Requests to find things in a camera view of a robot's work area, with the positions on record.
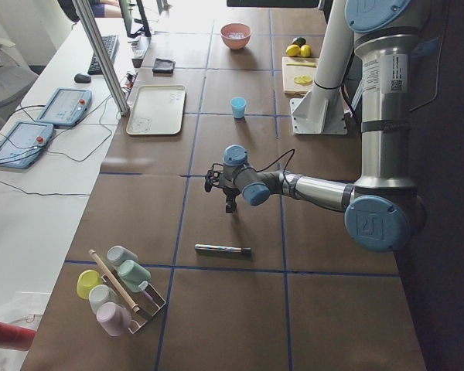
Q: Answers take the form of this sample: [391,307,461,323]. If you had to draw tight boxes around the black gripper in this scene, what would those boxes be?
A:
[223,187,239,213]

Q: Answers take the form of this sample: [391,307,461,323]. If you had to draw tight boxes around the red bottle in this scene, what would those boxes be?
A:
[0,322,36,351]

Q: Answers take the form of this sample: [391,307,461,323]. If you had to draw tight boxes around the yellow lemon left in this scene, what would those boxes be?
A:
[285,44,301,57]

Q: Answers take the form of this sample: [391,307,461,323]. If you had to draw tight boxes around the black keyboard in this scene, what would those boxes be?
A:
[87,34,121,76]

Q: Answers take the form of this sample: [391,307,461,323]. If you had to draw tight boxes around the teach pendant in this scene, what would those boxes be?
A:
[36,88,92,128]
[0,121,55,169]

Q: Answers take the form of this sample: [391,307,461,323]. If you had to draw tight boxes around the mint green cup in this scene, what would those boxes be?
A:
[117,260,151,292]

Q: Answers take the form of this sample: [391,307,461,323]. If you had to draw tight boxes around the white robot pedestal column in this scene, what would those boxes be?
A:
[290,0,354,135]

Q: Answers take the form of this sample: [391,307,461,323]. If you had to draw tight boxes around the yellow lemon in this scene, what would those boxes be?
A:
[285,44,301,57]
[299,44,312,58]

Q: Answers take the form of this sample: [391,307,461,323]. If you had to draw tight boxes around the black computer mouse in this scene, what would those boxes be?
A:
[74,73,91,83]

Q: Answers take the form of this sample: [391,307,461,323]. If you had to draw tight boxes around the grey office chair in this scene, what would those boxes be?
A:
[0,56,39,128]

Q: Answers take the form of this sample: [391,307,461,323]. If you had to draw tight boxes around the wooden cutting board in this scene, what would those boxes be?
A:
[281,56,319,94]

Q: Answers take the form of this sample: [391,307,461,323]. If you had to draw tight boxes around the white cup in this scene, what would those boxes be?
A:
[88,284,119,315]

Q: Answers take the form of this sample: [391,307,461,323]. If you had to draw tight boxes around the dark folded cloth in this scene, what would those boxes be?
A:
[152,58,176,76]

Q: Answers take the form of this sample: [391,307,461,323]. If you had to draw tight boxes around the pink bowl of ice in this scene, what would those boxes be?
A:
[220,23,251,50]

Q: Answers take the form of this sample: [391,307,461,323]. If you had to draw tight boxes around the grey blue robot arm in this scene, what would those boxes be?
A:
[205,1,431,252]

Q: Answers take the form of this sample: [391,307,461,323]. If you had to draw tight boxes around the beige plastic tray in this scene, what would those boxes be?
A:
[126,85,186,136]

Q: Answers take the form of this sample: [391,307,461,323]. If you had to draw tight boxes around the black monitor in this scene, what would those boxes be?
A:
[118,0,152,39]

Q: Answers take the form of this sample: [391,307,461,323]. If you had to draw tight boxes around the yellow green plastic knife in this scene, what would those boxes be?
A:
[285,62,317,68]

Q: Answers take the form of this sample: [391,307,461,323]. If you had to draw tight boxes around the yellow cup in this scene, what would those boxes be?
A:
[76,270,102,300]

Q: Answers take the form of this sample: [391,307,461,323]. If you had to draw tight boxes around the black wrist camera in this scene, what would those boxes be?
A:
[204,164,222,192]

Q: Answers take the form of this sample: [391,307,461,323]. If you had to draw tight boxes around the yellow lemon right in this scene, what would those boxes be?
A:
[299,44,312,58]

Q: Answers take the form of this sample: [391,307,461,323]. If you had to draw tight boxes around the light blue plastic cup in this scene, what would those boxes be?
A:
[230,97,247,119]

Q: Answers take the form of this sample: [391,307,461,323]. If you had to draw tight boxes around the lilac cup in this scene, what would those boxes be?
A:
[96,302,132,336]

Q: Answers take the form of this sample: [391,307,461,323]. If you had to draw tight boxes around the grey green cup upper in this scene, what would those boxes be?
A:
[106,245,138,267]

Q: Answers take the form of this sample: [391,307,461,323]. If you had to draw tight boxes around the white wire cup rack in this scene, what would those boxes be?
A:
[101,274,166,335]

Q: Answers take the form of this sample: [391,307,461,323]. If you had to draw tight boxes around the aluminium frame post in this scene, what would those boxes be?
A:
[73,0,130,117]

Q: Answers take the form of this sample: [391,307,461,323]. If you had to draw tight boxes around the teach pendant far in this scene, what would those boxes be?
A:
[36,88,92,128]

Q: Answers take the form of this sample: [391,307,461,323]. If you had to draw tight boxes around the lemon slices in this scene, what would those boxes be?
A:
[293,75,312,86]

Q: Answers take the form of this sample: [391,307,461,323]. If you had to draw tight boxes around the teach pendant near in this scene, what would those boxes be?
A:
[0,121,55,169]

